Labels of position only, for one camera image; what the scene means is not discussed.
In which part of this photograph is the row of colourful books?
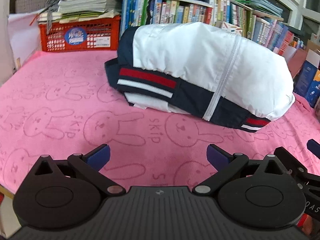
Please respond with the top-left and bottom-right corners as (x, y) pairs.
(121, 0), (305, 57)

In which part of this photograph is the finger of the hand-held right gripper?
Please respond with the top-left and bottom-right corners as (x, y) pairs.
(274, 146), (320, 181)
(307, 139), (320, 153)

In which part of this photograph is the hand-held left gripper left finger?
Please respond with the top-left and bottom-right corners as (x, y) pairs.
(32, 144), (127, 197)

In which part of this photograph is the blue cardboard box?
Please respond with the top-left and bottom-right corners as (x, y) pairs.
(292, 50), (320, 109)

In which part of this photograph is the white printed carton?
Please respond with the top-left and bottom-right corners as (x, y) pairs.
(221, 21), (243, 37)

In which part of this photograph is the light blue folder stack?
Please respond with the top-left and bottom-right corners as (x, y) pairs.
(249, 0), (292, 18)

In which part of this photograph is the stack of papers and booklets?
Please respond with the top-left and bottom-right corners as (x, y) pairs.
(37, 0), (123, 23)

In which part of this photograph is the brown cardboard sheet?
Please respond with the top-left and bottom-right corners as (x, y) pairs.
(287, 47), (309, 79)

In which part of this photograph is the white and navy jacket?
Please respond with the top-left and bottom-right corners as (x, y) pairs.
(104, 22), (296, 133)

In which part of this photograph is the grey board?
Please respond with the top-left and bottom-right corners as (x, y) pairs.
(15, 0), (53, 15)

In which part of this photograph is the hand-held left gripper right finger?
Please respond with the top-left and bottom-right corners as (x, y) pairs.
(195, 144), (286, 196)

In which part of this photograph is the white paper sheet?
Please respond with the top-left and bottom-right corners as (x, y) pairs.
(7, 12), (42, 64)

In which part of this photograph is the pink rabbit print blanket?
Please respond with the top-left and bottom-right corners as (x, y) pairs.
(0, 50), (320, 198)

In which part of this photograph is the red plastic crate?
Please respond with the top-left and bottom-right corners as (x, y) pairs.
(38, 15), (122, 53)

